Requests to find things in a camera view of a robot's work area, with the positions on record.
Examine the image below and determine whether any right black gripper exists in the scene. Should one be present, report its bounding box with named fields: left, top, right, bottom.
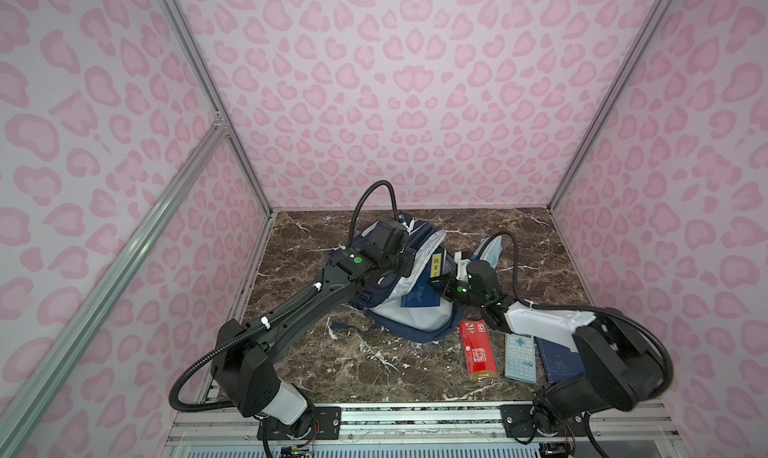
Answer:
left=424, top=272, right=485, bottom=310

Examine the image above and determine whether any blue book yellow label back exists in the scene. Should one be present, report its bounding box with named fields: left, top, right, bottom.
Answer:
left=400, top=246, right=456, bottom=309

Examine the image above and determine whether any navy blue student backpack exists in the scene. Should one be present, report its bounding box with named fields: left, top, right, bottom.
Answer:
left=346, top=213, right=465, bottom=343

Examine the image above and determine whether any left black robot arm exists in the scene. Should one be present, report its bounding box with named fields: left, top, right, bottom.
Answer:
left=168, top=209, right=415, bottom=438

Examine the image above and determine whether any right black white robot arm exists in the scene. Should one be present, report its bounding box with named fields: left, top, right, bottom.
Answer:
left=430, top=232, right=674, bottom=435

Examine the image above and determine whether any light blue pencil case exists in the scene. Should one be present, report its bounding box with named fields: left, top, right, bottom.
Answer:
left=473, top=236, right=503, bottom=269

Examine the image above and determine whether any red rectangular box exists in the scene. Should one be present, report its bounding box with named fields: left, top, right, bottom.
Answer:
left=459, top=321, right=498, bottom=380

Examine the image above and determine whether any teal calculator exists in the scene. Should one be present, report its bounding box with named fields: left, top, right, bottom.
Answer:
left=504, top=333, right=537, bottom=384

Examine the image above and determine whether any blue book right front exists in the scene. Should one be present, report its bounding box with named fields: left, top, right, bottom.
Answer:
left=536, top=338, right=585, bottom=383

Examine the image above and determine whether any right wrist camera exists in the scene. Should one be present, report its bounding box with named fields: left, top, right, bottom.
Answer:
left=454, top=251, right=474, bottom=282

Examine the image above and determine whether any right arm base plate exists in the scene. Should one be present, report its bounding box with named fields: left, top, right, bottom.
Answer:
left=499, top=402, right=587, bottom=444

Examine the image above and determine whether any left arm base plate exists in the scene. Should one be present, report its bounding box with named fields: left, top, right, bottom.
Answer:
left=257, top=406, right=342, bottom=442

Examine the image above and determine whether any aluminium diagonal frame bar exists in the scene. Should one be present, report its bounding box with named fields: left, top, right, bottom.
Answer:
left=1, top=121, right=227, bottom=457

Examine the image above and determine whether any aluminium front rail frame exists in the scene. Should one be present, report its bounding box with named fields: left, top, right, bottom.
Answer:
left=162, top=400, right=688, bottom=457

